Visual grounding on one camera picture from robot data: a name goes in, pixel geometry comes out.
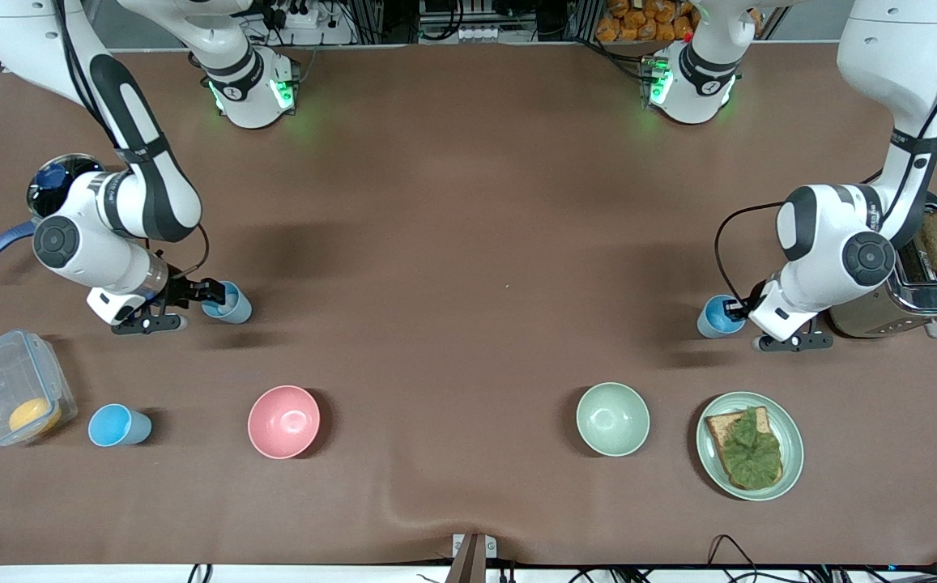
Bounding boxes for light blue plastic cup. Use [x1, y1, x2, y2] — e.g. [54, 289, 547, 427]
[696, 296, 748, 339]
[201, 280, 253, 325]
[87, 403, 153, 448]

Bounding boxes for green lettuce leaf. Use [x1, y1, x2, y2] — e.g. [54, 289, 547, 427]
[719, 407, 783, 489]

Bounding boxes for pale green plate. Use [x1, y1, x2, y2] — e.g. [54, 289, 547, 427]
[696, 391, 805, 502]

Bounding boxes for cream and chrome toaster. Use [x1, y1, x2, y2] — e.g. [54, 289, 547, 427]
[828, 190, 937, 339]

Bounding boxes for glass lid blue knob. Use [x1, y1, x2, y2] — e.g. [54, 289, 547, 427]
[27, 154, 104, 219]

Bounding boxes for orange snack packets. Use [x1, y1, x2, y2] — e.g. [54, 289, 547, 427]
[595, 0, 700, 43]

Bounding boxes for grey metal table clamp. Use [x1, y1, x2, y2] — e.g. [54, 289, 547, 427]
[452, 533, 497, 583]

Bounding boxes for toasted bread slice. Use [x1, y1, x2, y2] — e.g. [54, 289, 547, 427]
[705, 407, 785, 491]

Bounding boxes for brown table mat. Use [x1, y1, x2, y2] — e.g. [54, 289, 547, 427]
[0, 40, 937, 568]

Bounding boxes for orange round food piece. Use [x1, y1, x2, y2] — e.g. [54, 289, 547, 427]
[8, 397, 62, 436]

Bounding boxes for white power strip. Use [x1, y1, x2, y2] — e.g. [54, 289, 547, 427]
[270, 0, 331, 29]

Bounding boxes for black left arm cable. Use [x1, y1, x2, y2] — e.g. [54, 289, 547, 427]
[714, 0, 937, 313]

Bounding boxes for black looped cable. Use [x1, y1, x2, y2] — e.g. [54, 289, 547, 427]
[707, 534, 760, 568]

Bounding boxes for pink bowl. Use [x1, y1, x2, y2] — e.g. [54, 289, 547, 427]
[247, 385, 322, 460]

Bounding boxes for pale green bowl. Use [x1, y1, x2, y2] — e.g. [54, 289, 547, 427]
[575, 381, 651, 457]

